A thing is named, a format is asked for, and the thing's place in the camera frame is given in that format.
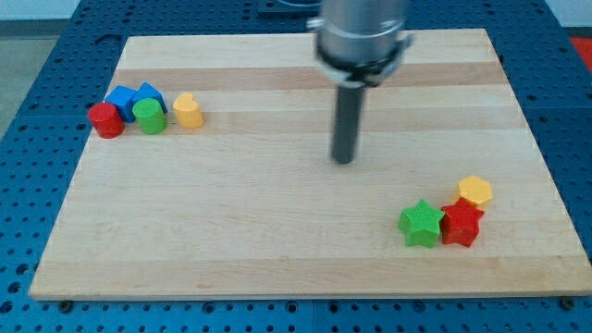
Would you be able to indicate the wooden board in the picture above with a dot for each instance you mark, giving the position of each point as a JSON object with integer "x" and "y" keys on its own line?
{"x": 250, "y": 205}

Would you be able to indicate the red star block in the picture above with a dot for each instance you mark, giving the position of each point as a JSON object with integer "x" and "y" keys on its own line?
{"x": 460, "y": 223}

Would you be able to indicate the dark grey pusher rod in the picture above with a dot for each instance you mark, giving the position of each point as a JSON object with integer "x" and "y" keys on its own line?
{"x": 348, "y": 110}

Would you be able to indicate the green cylinder block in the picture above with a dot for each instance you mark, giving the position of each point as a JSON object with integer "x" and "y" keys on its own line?
{"x": 150, "y": 116}

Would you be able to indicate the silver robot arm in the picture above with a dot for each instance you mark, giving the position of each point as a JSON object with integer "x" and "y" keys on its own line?
{"x": 358, "y": 43}

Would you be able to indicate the blue pentagon block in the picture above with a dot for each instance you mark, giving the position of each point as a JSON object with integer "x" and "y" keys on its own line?
{"x": 146, "y": 90}

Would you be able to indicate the yellow heart block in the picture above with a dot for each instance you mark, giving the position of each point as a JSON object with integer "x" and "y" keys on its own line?
{"x": 188, "y": 111}

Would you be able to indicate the blue cube block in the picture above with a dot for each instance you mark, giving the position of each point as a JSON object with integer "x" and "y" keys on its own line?
{"x": 122, "y": 98}

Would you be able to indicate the red cylinder block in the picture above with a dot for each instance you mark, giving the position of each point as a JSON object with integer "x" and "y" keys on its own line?
{"x": 106, "y": 120}

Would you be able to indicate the green star block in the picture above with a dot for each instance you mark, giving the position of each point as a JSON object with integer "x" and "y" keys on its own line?
{"x": 420, "y": 224}

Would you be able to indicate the yellow hexagon block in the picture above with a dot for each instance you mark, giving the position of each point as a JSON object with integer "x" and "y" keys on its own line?
{"x": 476, "y": 191}

